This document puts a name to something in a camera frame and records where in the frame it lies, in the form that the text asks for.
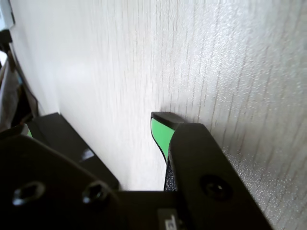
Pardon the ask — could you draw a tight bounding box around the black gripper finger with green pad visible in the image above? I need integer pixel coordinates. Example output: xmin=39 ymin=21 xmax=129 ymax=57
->
xmin=150 ymin=111 xmax=273 ymax=230
xmin=0 ymin=124 xmax=128 ymax=230

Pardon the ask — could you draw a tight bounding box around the black box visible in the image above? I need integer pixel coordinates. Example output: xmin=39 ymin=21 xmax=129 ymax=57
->
xmin=32 ymin=112 xmax=120 ymax=191

